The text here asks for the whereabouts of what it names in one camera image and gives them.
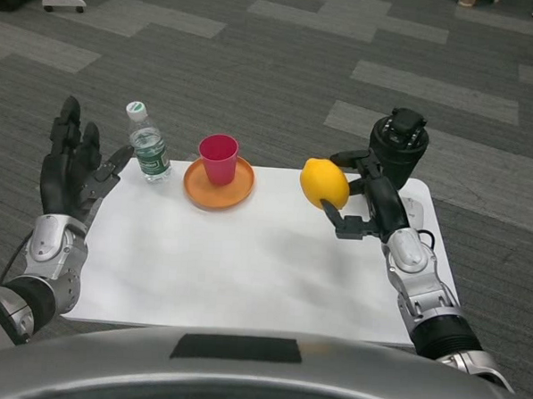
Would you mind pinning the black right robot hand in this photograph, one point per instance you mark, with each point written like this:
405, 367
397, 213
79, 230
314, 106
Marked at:
384, 205

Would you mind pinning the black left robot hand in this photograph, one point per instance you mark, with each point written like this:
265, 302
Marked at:
64, 182

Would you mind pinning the yellow lemon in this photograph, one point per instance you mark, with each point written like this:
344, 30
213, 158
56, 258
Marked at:
323, 180

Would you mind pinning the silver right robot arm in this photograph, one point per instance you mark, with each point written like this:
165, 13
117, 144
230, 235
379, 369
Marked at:
418, 283

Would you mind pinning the white computer mouse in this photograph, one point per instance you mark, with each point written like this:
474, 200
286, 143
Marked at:
415, 212

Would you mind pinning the black blender jar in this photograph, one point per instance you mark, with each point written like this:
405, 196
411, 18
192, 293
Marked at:
400, 157

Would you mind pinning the clear plastic water bottle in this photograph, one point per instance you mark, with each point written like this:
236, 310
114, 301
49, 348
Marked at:
150, 153

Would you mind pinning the orange round plate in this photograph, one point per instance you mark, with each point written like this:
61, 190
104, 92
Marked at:
200, 191

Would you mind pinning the red plastic cup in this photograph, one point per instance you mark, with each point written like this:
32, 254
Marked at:
218, 161

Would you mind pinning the silver robot chest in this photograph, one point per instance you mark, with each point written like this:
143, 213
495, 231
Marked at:
256, 386

